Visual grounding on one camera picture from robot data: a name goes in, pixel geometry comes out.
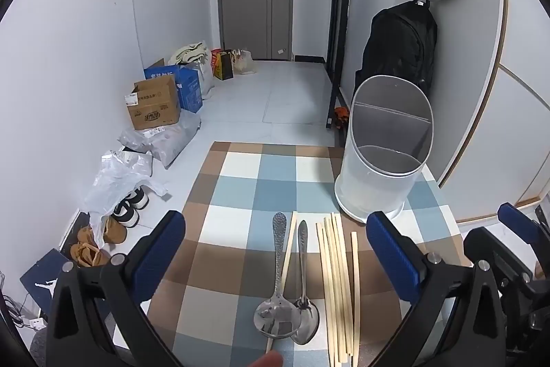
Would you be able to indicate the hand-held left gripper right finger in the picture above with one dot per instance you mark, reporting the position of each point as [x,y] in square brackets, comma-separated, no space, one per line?
[393,259]

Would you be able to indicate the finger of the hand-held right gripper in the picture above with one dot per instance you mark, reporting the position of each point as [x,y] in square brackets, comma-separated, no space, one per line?
[517,223]
[507,259]

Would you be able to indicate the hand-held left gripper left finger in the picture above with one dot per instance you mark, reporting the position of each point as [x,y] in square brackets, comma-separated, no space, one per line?
[161,255]

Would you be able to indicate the row of wooden chopsticks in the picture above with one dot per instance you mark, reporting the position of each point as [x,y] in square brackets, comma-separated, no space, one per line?
[333,285]

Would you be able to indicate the white grey utensil holder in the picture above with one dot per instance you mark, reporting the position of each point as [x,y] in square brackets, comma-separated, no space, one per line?
[374,186]

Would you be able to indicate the single wooden chopstick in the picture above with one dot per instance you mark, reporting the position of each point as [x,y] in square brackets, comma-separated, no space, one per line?
[288,246]

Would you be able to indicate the small hammered steel spoon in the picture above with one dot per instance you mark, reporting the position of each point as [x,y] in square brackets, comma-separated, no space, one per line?
[307,328]

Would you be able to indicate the large hammered steel spoon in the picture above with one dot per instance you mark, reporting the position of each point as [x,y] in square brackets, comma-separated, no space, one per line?
[277,315]

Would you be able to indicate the person's left hand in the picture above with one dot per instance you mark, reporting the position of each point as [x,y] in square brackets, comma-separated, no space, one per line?
[268,360]

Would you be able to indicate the black white sneaker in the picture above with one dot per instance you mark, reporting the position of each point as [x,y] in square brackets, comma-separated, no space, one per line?
[139,198]
[125,214]

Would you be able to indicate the tan brown shoe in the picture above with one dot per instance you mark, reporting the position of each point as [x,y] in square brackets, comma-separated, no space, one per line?
[112,230]
[88,255]

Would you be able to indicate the crumpled white plastic bag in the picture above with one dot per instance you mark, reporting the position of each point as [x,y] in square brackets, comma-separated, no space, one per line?
[111,182]

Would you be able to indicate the checkered brown blue mat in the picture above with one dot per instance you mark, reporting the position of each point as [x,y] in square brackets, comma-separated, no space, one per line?
[240,195]

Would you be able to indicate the grey plastic mailer bag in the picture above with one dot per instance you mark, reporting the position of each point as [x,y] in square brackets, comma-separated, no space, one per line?
[167,139]

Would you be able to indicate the dark blue shoe box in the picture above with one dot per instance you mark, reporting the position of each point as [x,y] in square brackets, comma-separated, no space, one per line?
[43,276]

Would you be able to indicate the white power strip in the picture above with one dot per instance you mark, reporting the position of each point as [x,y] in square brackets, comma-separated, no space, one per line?
[38,322]

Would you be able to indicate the brown cardboard box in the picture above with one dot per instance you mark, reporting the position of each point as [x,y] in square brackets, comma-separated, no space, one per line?
[154,109]

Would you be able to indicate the orange black object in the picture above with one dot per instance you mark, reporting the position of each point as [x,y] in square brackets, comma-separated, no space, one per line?
[342,116]

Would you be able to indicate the blue cardboard box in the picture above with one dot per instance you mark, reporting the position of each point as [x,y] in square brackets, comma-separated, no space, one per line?
[189,87]

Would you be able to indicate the white woven sack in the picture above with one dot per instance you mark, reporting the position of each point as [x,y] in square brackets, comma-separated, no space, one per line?
[206,79]

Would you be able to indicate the yellow black paper bag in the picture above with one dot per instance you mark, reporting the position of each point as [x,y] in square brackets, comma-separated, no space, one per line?
[224,68]

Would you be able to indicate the beige folded cloth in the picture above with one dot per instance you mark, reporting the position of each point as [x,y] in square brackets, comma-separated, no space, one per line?
[189,53]

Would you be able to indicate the red bag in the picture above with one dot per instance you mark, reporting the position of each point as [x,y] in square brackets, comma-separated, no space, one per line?
[215,55]

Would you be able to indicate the translucent plastic bag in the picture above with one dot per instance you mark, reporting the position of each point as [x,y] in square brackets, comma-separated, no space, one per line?
[245,64]

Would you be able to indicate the black backpack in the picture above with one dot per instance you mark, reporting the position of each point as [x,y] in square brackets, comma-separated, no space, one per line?
[395,44]

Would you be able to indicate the black metal frame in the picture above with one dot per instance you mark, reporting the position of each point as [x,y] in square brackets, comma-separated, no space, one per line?
[339,27]

